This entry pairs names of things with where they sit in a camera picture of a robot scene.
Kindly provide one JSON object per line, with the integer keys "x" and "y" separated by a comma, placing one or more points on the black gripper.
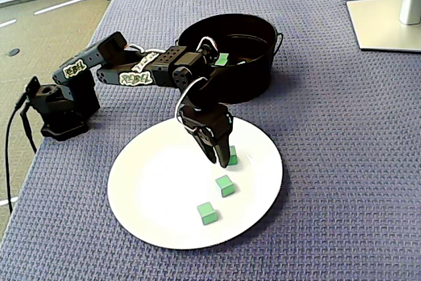
{"x": 213, "y": 125}

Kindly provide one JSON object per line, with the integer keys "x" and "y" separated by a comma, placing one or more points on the black metal bucket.
{"x": 250, "y": 80}

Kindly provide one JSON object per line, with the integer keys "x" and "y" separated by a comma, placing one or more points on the black robot arm with stickers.
{"x": 65, "y": 110}

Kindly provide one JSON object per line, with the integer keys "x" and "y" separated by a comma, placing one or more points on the white round plate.
{"x": 158, "y": 195}

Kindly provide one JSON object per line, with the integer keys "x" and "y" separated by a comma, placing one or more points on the blue woven table mat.
{"x": 329, "y": 162}

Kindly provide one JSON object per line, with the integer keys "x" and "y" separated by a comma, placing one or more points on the white monitor stand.
{"x": 378, "y": 24}

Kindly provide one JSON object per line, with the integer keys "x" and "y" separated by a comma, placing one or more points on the black round floor cover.
{"x": 13, "y": 52}

